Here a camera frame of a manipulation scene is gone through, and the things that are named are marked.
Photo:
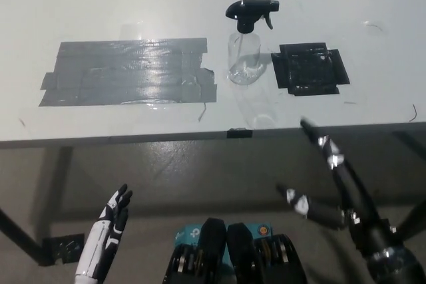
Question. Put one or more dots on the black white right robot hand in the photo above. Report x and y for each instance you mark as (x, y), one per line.
(366, 227)

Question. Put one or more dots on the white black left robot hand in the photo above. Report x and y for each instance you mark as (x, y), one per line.
(96, 244)

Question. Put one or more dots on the black trigger sprayer lid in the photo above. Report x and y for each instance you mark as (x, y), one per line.
(248, 9)

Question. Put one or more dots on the black robot body blocks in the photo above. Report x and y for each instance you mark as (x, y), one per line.
(236, 257)

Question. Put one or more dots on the clear plastic bottle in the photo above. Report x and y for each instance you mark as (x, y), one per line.
(244, 61)

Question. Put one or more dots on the black table leg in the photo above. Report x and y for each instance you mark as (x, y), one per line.
(23, 234)
(412, 217)
(58, 191)

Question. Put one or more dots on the teal cardboard box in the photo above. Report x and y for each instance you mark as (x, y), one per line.
(189, 232)

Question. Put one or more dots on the thin black thread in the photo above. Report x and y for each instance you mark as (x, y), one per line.
(415, 112)

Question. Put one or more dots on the small black tape piece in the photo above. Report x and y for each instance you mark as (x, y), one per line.
(239, 133)

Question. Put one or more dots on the grey tape patch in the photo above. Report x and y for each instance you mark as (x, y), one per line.
(126, 74)

